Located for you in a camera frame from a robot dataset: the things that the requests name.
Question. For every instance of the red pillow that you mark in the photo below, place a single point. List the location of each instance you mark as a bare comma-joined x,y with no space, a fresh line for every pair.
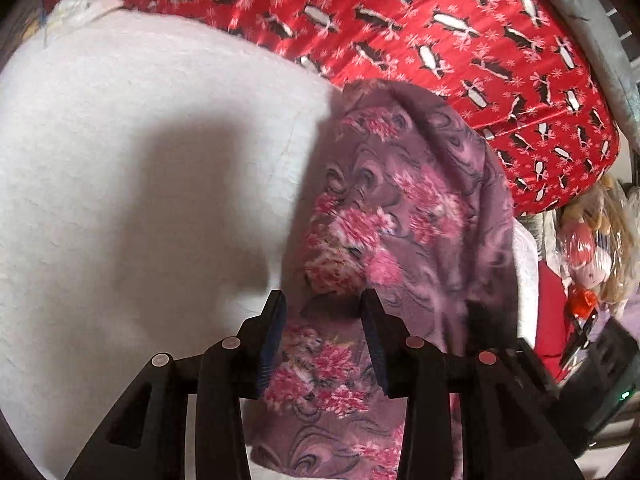
550,320

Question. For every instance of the red printed quilt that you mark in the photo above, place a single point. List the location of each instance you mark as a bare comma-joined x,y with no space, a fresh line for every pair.
450,35

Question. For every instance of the white printed cloth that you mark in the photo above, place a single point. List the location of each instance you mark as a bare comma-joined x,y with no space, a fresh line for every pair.
80,10

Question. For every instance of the grey headboard cushion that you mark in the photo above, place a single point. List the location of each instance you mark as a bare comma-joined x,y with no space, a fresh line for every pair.
600,35

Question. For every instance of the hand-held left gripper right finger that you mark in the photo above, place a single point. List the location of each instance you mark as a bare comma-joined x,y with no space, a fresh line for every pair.
377,355

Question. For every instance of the purple floral shirt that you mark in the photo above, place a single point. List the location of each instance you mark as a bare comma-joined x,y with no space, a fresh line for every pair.
425,200

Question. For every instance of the white quilted bed sheet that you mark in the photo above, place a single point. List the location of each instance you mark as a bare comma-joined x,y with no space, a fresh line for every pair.
125,210

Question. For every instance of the plastic bag of plush toys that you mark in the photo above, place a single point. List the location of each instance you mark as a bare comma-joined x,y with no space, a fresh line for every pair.
590,250

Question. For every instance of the orange toy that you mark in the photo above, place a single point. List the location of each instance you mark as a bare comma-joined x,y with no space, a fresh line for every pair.
583,302

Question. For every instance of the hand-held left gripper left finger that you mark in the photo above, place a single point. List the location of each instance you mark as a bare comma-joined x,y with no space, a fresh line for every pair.
270,355

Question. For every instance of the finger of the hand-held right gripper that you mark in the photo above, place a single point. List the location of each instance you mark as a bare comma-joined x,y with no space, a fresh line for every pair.
532,367

